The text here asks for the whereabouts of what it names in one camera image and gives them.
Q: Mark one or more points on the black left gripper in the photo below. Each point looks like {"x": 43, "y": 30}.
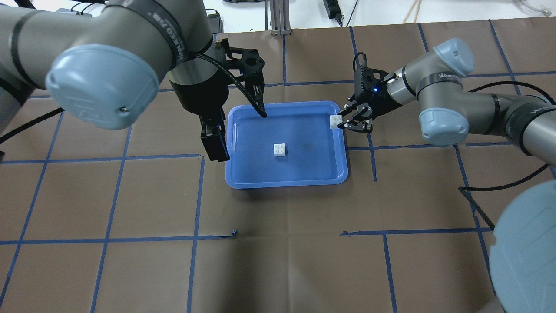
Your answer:
{"x": 197, "y": 98}

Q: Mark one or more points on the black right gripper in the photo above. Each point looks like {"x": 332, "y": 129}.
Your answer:
{"x": 377, "y": 103}

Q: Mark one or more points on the white toy block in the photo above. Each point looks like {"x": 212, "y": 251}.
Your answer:
{"x": 335, "y": 121}
{"x": 279, "y": 150}

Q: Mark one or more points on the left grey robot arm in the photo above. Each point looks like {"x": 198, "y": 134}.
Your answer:
{"x": 106, "y": 70}

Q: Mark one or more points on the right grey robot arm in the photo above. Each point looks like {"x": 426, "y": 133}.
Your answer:
{"x": 522, "y": 260}

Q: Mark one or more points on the blue plastic tray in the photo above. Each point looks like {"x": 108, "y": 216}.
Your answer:
{"x": 316, "y": 154}

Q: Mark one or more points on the black power adapter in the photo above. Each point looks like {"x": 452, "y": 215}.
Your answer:
{"x": 333, "y": 10}

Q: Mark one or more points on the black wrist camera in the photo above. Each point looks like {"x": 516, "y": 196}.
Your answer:
{"x": 368, "y": 84}

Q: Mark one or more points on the aluminium frame post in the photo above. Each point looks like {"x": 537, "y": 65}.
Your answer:
{"x": 277, "y": 17}

